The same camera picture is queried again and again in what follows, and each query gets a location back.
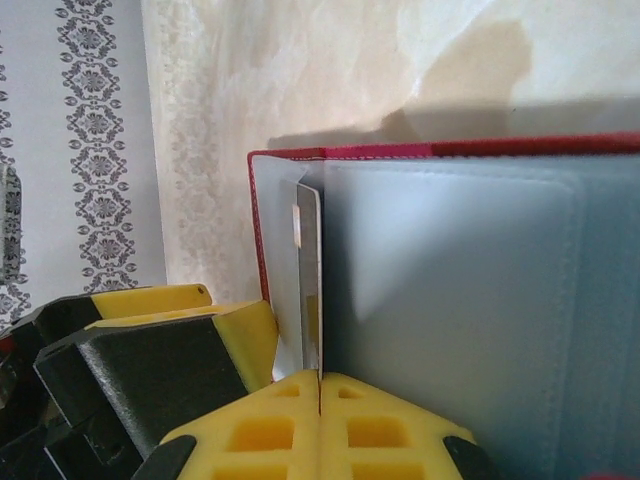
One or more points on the black-yellow right gripper left finger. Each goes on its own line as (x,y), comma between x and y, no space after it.
(250,425)

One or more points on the black-yellow right gripper right finger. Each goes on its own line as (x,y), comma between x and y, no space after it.
(390,430)

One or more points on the finger of the black-yellow left gripper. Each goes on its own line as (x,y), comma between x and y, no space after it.
(150,300)
(150,370)

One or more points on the red card holder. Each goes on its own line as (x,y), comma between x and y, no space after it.
(450,300)

